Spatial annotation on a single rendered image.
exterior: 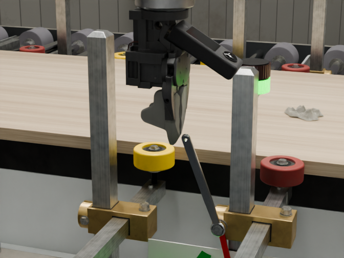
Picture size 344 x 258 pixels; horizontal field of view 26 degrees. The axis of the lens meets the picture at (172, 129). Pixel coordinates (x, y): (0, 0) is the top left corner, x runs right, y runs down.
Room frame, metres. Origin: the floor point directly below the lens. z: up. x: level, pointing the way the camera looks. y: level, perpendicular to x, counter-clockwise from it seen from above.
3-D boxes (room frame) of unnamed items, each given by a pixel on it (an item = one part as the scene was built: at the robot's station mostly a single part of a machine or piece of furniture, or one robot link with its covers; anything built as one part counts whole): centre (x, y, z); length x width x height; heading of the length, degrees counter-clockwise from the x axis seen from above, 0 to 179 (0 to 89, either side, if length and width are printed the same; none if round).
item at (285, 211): (1.13, -0.19, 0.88); 0.02 x 0.02 x 0.01
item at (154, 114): (1.10, 0.02, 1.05); 0.06 x 0.03 x 0.09; 71
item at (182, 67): (1.12, 0.02, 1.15); 0.09 x 0.08 x 0.12; 71
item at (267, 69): (1.20, -0.13, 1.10); 0.06 x 0.06 x 0.02
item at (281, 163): (1.28, -0.20, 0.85); 0.08 x 0.08 x 0.11
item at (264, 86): (1.20, -0.13, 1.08); 0.06 x 0.06 x 0.02
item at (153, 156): (1.36, 0.03, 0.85); 0.08 x 0.08 x 0.11
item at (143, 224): (1.23, 0.10, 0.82); 0.14 x 0.06 x 0.05; 71
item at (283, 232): (1.15, -0.14, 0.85); 0.14 x 0.06 x 0.05; 71
